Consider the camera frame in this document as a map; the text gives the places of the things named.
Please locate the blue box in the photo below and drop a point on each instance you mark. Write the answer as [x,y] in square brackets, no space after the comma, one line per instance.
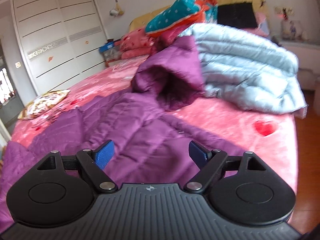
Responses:
[107,47]

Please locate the orange quilt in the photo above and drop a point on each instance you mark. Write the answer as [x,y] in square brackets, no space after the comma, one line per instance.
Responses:
[207,2]

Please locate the white nightstand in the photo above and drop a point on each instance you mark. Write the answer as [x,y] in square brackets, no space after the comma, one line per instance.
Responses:
[305,52]

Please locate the cartoon print pillow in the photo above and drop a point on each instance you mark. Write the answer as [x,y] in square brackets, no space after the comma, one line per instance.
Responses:
[42,103]

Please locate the pink folded quilt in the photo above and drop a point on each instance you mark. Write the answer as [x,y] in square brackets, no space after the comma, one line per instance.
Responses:
[137,38]
[135,53]

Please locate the wall socket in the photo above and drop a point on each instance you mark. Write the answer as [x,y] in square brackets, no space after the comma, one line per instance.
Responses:
[278,10]

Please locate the black cloth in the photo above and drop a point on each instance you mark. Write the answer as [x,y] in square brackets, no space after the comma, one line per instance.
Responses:
[237,15]

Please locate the clear storage box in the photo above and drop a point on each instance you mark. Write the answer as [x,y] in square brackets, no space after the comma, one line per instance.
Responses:
[112,57]

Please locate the white wardrobe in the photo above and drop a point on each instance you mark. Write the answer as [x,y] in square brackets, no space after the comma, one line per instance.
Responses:
[50,30]

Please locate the purple down jacket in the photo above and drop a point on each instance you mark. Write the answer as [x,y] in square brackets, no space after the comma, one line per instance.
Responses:
[137,130]

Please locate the teal dotted quilt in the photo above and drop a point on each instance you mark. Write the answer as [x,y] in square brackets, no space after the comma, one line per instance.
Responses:
[172,12]

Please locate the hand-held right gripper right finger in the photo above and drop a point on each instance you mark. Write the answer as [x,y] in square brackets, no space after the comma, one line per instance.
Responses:
[197,153]

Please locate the pink heart blanket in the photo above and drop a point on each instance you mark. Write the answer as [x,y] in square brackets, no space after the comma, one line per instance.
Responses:
[237,130]

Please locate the hanging wall ornament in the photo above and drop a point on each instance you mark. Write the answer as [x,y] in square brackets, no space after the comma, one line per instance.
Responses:
[116,10]

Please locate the wall switch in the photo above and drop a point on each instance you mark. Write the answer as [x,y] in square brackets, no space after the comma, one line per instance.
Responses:
[18,64]

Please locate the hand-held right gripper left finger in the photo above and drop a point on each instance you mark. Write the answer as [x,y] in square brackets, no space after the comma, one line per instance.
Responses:
[103,155]

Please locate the light blue down jacket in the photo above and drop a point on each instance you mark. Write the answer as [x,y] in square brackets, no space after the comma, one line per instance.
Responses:
[250,67]

